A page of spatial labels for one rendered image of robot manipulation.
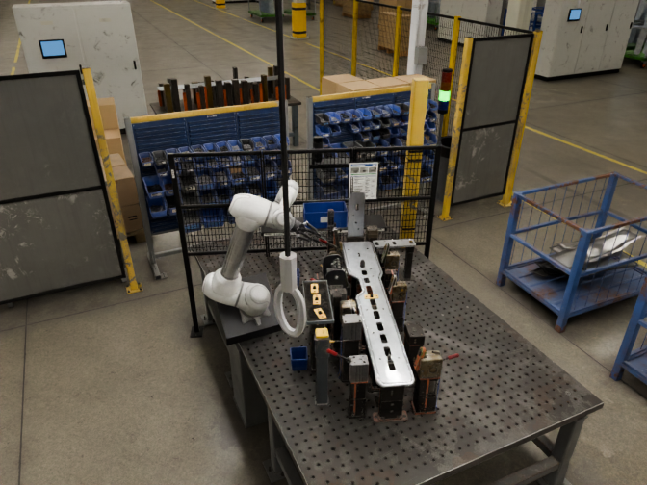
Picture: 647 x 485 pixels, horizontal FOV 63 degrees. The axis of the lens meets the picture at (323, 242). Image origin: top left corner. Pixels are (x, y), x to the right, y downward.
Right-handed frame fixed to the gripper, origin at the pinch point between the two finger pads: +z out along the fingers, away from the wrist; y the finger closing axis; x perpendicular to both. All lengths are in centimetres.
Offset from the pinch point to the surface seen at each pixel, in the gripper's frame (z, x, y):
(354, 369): 13, -109, -5
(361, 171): 17, 54, 38
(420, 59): 134, 444, 119
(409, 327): 41, -80, 13
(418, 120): 31, 58, 89
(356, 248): 30.0, 9.6, 2.2
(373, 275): 34.3, -24.4, 5.0
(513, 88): 181, 264, 152
